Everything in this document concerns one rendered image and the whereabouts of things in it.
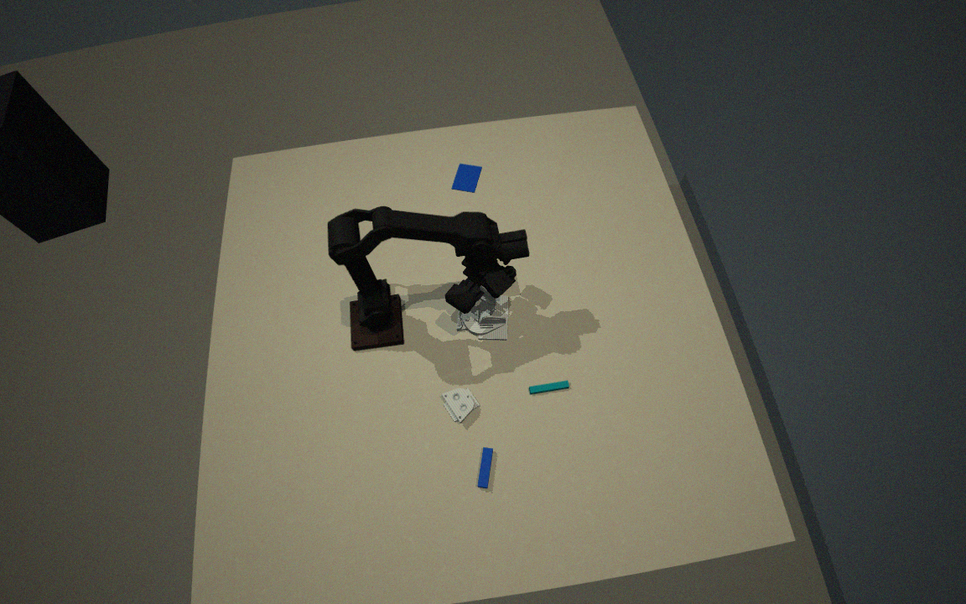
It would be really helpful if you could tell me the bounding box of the blue flat bar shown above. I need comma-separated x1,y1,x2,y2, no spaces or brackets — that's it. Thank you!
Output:
477,447,493,488

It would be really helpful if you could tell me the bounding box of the teal flat bar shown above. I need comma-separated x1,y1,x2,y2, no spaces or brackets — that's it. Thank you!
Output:
529,380,569,394

